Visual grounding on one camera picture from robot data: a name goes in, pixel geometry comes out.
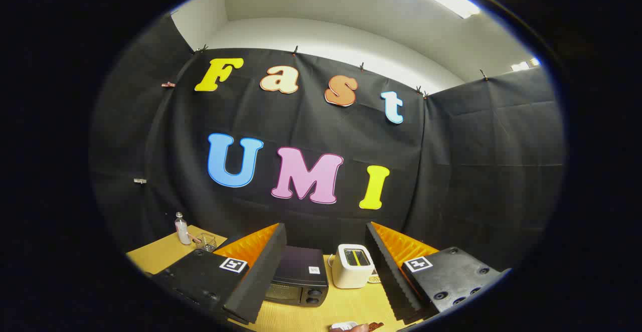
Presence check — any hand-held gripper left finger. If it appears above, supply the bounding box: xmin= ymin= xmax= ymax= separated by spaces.
xmin=150 ymin=223 xmax=287 ymax=325

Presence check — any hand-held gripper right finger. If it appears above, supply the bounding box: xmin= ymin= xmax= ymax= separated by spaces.
xmin=365 ymin=222 xmax=512 ymax=322

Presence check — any clear glass cup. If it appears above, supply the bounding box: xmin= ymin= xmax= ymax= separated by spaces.
xmin=195 ymin=233 xmax=218 ymax=252

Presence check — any white pop-up toaster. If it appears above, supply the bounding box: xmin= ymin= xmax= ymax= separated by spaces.
xmin=328 ymin=244 xmax=376 ymax=289

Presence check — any small clear bottle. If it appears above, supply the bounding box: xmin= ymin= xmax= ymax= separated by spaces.
xmin=175 ymin=212 xmax=192 ymax=245

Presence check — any black toaster oven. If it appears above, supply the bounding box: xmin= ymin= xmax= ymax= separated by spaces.
xmin=264 ymin=246 xmax=330 ymax=307

